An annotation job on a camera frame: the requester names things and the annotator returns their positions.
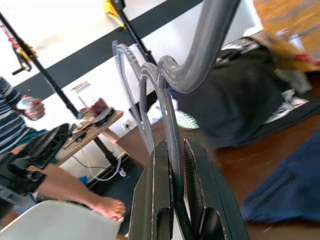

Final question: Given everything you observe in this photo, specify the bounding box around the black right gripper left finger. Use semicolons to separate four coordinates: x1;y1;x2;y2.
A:
128;139;176;240

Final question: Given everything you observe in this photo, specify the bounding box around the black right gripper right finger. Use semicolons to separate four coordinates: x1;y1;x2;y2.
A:
182;137;250;240

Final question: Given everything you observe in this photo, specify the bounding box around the black garment with white print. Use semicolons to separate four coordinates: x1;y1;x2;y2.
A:
172;36;320;151

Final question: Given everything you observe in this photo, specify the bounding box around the grey plastic hanger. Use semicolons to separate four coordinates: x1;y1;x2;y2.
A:
111;0;242;240

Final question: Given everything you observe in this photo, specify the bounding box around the silver drink can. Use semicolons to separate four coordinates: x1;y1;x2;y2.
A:
16;95;35;111

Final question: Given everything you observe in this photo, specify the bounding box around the bystander hand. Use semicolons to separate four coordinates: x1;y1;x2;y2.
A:
24;97;46;122

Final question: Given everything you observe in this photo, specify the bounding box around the blue cloth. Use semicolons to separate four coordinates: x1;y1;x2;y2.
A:
242;133;320;224

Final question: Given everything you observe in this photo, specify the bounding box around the bystander bare leg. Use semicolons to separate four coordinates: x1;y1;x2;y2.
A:
9;162;127;223

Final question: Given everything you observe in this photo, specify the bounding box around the light wooden table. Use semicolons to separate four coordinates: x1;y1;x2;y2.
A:
53;109;126;171

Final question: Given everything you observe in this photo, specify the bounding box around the flat black box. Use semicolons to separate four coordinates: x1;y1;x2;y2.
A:
94;107;118;127

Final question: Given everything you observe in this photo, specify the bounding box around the white rounded plastic seat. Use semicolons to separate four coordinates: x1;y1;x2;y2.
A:
0;199;122;240

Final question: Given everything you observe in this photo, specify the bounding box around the black bag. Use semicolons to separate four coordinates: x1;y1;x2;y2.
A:
0;122;72;198

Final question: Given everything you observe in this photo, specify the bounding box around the black tripod stand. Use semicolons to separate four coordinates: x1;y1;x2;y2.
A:
0;12;123;176
103;0;160;67

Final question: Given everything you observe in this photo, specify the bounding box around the bystander torso in striped shirt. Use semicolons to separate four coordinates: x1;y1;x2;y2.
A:
0;76;30;155

